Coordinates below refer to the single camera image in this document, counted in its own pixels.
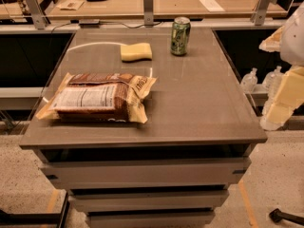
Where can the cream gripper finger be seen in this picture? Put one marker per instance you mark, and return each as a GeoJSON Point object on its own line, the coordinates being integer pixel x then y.
{"type": "Point", "coordinates": [272, 43]}
{"type": "Point", "coordinates": [289, 96]}

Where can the yellow sponge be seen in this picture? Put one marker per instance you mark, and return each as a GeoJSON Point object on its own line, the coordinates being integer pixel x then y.
{"type": "Point", "coordinates": [135, 52]}

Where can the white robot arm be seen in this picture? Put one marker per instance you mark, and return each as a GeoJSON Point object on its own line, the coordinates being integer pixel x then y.
{"type": "Point", "coordinates": [292, 52]}

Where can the brown chip bag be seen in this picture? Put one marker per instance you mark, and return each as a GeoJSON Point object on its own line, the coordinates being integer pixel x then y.
{"type": "Point", "coordinates": [115, 97]}

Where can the white paper sheet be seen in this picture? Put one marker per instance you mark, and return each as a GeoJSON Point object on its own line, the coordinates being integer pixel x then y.
{"type": "Point", "coordinates": [212, 5]}

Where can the green soda can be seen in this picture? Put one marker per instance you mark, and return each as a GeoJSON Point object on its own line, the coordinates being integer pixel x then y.
{"type": "Point", "coordinates": [180, 36]}

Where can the black chair base leg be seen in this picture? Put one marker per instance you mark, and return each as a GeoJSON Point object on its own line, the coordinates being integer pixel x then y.
{"type": "Point", "coordinates": [277, 216]}

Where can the grey drawer cabinet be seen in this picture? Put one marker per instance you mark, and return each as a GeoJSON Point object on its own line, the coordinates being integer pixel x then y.
{"type": "Point", "coordinates": [175, 169]}

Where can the small paper card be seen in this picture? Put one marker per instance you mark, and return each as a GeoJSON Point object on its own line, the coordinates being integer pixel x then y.
{"type": "Point", "coordinates": [70, 5]}

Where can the grey metal bracket right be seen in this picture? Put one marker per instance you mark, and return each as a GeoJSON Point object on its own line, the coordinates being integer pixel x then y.
{"type": "Point", "coordinates": [260, 11]}

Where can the grey metal bracket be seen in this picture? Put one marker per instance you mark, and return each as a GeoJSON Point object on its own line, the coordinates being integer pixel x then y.
{"type": "Point", "coordinates": [37, 15]}
{"type": "Point", "coordinates": [148, 15]}
{"type": "Point", "coordinates": [260, 11]}

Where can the grey metal bracket middle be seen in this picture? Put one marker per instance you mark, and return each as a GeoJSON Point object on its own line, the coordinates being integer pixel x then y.
{"type": "Point", "coordinates": [148, 15]}

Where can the grey metal bracket left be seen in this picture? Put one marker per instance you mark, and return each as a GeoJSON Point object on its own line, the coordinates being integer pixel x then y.
{"type": "Point", "coordinates": [37, 15]}

